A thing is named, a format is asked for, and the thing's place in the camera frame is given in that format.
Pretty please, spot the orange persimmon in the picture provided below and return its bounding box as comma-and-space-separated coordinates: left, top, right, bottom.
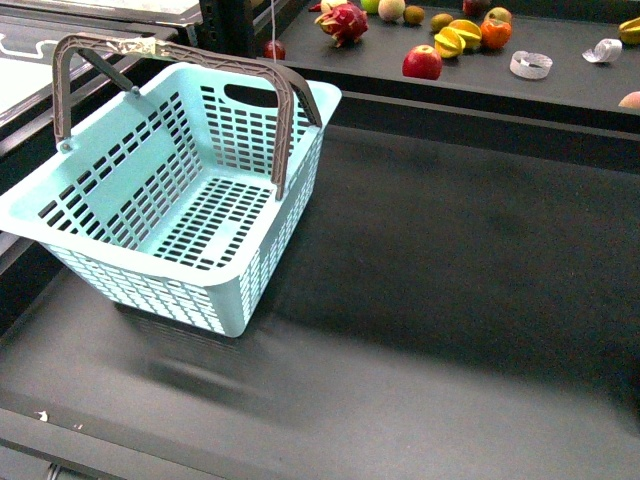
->
480, 19, 512, 50

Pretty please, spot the brown kiwi fruit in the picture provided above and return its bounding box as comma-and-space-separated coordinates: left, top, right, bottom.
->
430, 13, 454, 33

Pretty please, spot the red green apple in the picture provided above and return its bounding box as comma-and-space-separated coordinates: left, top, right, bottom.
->
484, 7, 513, 24

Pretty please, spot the pink dragon fruit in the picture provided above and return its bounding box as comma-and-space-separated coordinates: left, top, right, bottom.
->
314, 1, 369, 48

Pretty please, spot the light blue plastic basket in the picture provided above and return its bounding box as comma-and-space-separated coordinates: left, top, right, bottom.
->
1, 64, 324, 337

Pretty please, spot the yellow fruit at edge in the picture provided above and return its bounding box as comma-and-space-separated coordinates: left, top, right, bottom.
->
618, 17, 640, 46

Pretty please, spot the tan round melon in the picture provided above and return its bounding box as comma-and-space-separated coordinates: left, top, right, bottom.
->
377, 0, 406, 22

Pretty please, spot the grey basket handle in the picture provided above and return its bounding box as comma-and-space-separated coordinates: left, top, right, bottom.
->
52, 33, 300, 200
76, 47, 323, 127

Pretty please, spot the peach at right edge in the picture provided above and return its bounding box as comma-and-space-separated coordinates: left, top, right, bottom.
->
618, 91, 640, 109

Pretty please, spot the yellow star fruit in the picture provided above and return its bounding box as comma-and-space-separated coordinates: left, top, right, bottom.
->
434, 19, 482, 59

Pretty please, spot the dark plum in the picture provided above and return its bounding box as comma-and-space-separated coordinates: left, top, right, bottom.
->
462, 0, 490, 18

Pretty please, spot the small dark red apple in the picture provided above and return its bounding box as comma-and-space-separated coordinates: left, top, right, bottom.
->
262, 40, 286, 61

